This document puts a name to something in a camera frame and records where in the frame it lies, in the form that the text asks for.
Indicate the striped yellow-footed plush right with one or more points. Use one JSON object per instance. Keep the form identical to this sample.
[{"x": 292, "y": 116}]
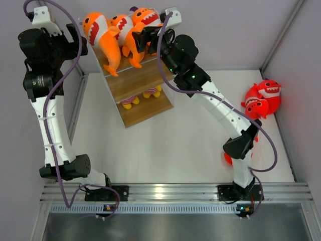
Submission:
[{"x": 155, "y": 91}]

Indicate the white wire wooden shelf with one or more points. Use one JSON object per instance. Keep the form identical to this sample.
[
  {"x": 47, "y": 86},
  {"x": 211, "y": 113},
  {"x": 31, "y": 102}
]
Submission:
[{"x": 134, "y": 81}]

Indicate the aluminium mounting rail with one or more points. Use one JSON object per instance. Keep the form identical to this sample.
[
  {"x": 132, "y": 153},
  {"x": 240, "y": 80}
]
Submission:
[{"x": 209, "y": 192}]

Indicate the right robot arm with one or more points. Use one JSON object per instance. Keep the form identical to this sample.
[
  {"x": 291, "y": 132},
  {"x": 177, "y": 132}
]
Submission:
[{"x": 178, "y": 54}]

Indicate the red shark plush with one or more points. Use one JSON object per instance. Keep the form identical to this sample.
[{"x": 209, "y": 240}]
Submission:
[
  {"x": 256, "y": 106},
  {"x": 228, "y": 159},
  {"x": 270, "y": 90}
]

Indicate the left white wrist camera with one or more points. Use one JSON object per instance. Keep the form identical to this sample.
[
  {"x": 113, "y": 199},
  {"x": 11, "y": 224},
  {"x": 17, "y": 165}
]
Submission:
[{"x": 41, "y": 19}]

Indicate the red shark plush front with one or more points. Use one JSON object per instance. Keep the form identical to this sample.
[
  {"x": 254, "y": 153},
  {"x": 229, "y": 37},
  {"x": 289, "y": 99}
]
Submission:
[{"x": 228, "y": 159}]

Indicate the white slotted cable duct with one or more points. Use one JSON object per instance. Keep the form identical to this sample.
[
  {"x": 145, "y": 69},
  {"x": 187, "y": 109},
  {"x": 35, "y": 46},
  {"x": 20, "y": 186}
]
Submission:
[{"x": 140, "y": 208}]

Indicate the large orange shark plush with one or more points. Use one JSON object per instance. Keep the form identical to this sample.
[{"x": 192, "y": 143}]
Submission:
[{"x": 126, "y": 40}]

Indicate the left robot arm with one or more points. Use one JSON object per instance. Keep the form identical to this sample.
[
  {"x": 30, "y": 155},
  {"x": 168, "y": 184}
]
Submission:
[{"x": 45, "y": 53}]

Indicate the striped yellow-footed plush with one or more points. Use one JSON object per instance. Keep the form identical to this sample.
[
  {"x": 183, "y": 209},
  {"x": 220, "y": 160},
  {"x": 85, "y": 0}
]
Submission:
[
  {"x": 127, "y": 103},
  {"x": 155, "y": 91}
]

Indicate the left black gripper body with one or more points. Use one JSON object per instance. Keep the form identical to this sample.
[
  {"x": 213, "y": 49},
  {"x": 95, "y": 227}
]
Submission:
[{"x": 61, "y": 50}]

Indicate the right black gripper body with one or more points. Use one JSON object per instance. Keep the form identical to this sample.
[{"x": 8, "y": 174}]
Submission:
[{"x": 165, "y": 45}]

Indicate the striped yellow-footed plush left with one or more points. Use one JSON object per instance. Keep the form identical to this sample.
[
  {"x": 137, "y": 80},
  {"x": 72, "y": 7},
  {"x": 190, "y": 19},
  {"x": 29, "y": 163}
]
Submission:
[{"x": 127, "y": 103}]

